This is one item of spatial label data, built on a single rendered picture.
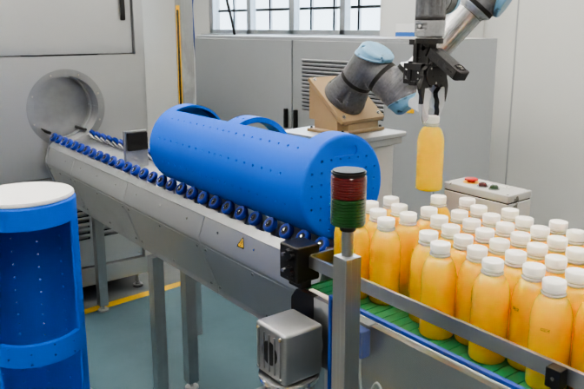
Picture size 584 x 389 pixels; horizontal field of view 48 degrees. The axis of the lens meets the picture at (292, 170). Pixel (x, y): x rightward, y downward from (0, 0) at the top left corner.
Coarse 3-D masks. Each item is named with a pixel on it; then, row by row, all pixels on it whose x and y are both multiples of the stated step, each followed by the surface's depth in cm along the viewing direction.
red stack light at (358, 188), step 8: (336, 184) 114; (344, 184) 113; (352, 184) 113; (360, 184) 114; (336, 192) 114; (344, 192) 114; (352, 192) 113; (360, 192) 114; (344, 200) 114; (352, 200) 114; (360, 200) 114
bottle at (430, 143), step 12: (420, 132) 168; (432, 132) 165; (420, 144) 167; (432, 144) 165; (420, 156) 167; (432, 156) 166; (420, 168) 168; (432, 168) 166; (420, 180) 169; (432, 180) 167
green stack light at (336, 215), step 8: (336, 200) 115; (336, 208) 115; (344, 208) 114; (352, 208) 114; (360, 208) 115; (336, 216) 115; (344, 216) 114; (352, 216) 114; (360, 216) 115; (336, 224) 115; (344, 224) 115; (352, 224) 115; (360, 224) 115
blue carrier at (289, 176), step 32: (160, 128) 227; (192, 128) 212; (224, 128) 200; (256, 128) 190; (160, 160) 227; (192, 160) 208; (224, 160) 192; (256, 160) 180; (288, 160) 170; (320, 160) 166; (352, 160) 173; (224, 192) 198; (256, 192) 181; (288, 192) 169; (320, 192) 168; (320, 224) 170
